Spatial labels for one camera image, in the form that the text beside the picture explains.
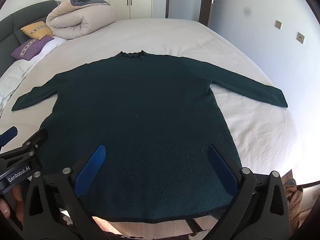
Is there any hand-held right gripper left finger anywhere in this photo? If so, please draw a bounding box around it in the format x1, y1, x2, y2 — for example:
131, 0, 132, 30
23, 143, 107, 240

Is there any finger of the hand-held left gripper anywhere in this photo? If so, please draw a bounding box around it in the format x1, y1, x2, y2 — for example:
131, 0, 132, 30
0, 127, 48, 161
0, 127, 18, 153

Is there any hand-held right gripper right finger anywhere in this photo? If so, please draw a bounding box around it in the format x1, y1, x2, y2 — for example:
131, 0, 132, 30
207, 144, 291, 240

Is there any dark green towel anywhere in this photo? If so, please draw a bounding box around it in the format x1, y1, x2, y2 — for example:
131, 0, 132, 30
11, 50, 289, 224

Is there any person's left hand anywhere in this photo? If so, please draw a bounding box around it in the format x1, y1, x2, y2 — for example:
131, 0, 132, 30
0, 184, 25, 221

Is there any brown cloth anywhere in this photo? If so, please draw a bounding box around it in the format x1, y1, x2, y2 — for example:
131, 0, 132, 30
284, 177, 304, 207

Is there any purple patterned pillow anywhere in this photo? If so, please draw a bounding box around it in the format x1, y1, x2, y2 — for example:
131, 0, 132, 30
11, 36, 55, 61

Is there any white pillow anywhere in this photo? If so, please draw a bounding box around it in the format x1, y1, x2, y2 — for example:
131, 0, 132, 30
30, 36, 69, 63

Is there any yellow patterned pillow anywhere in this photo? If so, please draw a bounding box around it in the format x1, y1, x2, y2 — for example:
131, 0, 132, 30
20, 21, 54, 41

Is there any grey upholstered headboard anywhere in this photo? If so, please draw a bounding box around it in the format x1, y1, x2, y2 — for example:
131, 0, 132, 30
0, 0, 62, 78

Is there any folded beige duvet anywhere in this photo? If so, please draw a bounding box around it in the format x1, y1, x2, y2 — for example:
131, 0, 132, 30
46, 0, 117, 40

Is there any white bed sheet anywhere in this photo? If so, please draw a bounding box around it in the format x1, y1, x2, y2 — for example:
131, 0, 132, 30
0, 17, 305, 230

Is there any brown wooden door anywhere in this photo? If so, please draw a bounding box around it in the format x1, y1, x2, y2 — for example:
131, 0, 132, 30
198, 0, 218, 27

